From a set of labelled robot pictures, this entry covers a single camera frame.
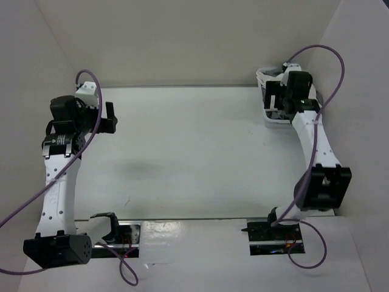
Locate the white pleated skirt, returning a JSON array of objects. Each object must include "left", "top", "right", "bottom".
[{"left": 256, "top": 69, "right": 269, "bottom": 89}]

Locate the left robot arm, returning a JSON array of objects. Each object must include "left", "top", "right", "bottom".
[{"left": 23, "top": 96, "right": 121, "bottom": 269}]

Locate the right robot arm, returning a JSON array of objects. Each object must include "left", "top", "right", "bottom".
[{"left": 256, "top": 64, "right": 352, "bottom": 239}]

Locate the white laundry basket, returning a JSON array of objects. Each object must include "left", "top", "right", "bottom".
[{"left": 255, "top": 65, "right": 323, "bottom": 128}]

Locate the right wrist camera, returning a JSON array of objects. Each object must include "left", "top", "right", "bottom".
[{"left": 281, "top": 62, "right": 302, "bottom": 76}]

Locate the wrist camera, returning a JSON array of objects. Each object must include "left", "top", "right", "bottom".
[
  {"left": 75, "top": 82, "right": 98, "bottom": 108},
  {"left": 281, "top": 62, "right": 302, "bottom": 76}
]

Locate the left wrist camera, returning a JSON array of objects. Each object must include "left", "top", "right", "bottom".
[{"left": 75, "top": 82, "right": 98, "bottom": 108}]

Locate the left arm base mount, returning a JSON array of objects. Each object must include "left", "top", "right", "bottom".
[{"left": 103, "top": 220, "right": 141, "bottom": 258}]

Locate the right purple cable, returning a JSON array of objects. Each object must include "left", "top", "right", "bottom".
[{"left": 272, "top": 45, "right": 346, "bottom": 269}]

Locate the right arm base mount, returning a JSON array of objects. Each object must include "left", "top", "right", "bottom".
[{"left": 241, "top": 220, "right": 305, "bottom": 256}]

